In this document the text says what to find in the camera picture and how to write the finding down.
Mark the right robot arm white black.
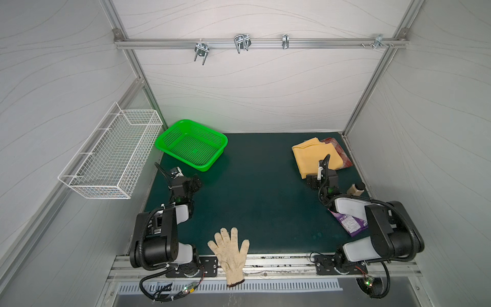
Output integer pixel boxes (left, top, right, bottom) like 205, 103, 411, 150
307, 154, 425, 275

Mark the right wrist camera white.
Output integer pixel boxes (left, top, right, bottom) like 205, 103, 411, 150
317, 166, 323, 181

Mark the aluminium cross rail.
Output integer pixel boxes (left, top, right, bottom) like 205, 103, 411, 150
115, 37, 410, 50

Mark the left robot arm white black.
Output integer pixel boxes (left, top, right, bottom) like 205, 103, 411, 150
129, 162, 202, 271

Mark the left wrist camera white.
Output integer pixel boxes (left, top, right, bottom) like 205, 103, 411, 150
170, 167, 184, 179

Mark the base cable bundle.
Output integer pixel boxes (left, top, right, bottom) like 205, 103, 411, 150
139, 264, 206, 303
355, 260, 391, 299

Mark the right base cable bundle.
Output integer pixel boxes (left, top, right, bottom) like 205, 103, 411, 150
355, 260, 391, 299

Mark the purple snack packet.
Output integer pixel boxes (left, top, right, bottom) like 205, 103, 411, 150
331, 211, 368, 237

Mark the yellow tan skirt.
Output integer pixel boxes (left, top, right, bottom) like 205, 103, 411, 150
292, 138, 343, 179

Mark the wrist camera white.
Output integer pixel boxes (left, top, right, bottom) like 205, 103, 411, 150
317, 166, 323, 181
170, 167, 184, 179

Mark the white knit work glove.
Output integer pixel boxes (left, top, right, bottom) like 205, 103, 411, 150
207, 227, 250, 288

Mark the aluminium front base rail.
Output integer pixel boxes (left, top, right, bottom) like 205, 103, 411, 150
107, 252, 423, 282

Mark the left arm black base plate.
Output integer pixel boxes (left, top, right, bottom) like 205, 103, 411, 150
166, 256, 218, 278

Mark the red plaid skirt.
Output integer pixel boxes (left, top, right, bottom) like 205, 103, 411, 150
322, 138, 353, 170

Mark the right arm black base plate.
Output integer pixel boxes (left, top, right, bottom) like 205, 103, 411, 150
309, 253, 367, 276

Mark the small beige bottle black cap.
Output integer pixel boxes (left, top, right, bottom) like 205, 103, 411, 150
347, 182, 366, 196

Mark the left base cable bundle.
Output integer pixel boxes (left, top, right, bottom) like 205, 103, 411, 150
139, 264, 206, 303

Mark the green plastic basket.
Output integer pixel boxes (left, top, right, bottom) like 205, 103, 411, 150
155, 120, 228, 172

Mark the metal u-bolt hook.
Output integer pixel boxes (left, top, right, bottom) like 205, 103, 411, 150
233, 33, 251, 54
194, 42, 210, 65

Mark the white wire basket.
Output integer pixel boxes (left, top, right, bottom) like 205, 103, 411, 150
58, 102, 162, 200

